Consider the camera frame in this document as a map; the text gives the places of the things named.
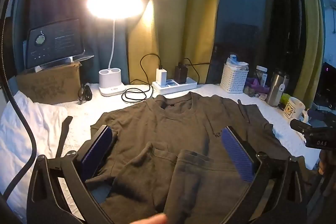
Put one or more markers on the white charger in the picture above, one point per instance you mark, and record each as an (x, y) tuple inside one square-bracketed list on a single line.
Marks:
[(161, 76)]

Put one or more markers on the purple cloth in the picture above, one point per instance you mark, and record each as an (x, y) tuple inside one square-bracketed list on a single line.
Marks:
[(258, 87)]

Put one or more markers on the white plastic basket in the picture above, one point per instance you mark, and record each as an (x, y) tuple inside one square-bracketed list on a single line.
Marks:
[(233, 79)]

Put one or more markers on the white desk lamp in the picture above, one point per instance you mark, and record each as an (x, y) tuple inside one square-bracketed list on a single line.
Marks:
[(110, 82)]

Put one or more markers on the stainless steel tumbler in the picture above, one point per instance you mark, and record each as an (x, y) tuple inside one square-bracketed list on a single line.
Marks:
[(275, 90)]

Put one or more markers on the white mug with bear print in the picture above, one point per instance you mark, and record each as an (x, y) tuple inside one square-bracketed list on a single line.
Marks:
[(292, 108)]

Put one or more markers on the white and blue wrappers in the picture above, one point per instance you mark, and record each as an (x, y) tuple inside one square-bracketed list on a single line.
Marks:
[(236, 60)]

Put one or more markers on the black tablet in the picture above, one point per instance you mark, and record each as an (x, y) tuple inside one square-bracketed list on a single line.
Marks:
[(55, 40)]

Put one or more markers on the grey fuzzy pompom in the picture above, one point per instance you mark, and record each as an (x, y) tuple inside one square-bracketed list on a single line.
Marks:
[(250, 91)]

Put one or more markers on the white cloth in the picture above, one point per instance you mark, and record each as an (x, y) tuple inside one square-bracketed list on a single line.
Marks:
[(18, 129)]

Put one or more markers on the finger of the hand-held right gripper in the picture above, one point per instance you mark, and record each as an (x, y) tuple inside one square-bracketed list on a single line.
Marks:
[(299, 125)]

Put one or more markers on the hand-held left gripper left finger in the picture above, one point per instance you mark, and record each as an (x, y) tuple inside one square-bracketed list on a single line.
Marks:
[(97, 150)]

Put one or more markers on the small yellow object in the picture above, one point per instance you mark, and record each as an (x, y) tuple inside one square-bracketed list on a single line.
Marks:
[(283, 100)]

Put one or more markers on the clear jar with white lid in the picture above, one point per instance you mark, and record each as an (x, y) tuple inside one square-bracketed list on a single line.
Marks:
[(262, 74)]

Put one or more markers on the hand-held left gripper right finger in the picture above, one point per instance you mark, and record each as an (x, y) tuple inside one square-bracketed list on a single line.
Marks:
[(237, 155)]

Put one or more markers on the dark olive t-shirt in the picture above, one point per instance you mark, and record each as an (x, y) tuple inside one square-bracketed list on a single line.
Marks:
[(170, 124)]

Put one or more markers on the white textured bedspread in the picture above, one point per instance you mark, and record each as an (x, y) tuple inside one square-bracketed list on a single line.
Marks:
[(86, 113)]

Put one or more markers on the yellow-green curtain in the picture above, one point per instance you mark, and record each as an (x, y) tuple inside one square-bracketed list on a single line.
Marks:
[(312, 3), (178, 16)]

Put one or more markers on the white power strip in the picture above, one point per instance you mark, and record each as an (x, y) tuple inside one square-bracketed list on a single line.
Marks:
[(178, 87)]

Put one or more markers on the brown cardboard box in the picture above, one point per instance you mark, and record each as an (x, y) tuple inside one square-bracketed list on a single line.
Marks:
[(50, 85)]

